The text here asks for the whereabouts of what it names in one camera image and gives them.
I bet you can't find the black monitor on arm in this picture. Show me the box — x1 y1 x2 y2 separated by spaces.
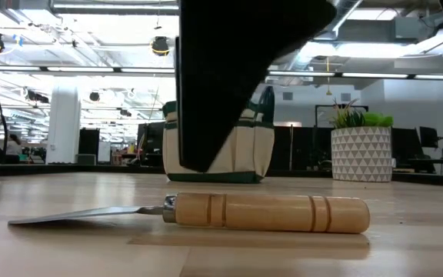
419 125 443 167

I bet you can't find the beige green gardening bag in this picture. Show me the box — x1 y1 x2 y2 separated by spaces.
162 85 276 184

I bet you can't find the black office cabinet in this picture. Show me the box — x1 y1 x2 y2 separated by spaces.
78 128 101 165

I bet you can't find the black office partition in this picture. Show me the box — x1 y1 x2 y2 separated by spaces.
273 125 334 172

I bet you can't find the white pillar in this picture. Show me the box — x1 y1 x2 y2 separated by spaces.
45 86 82 165

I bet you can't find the succulent in white patterned pot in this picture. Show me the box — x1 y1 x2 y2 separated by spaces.
328 98 395 183

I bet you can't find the person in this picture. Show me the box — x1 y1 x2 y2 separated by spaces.
5 133 25 165

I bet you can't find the narrow silver trowel wooden handle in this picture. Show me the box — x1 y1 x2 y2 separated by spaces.
7 192 371 235

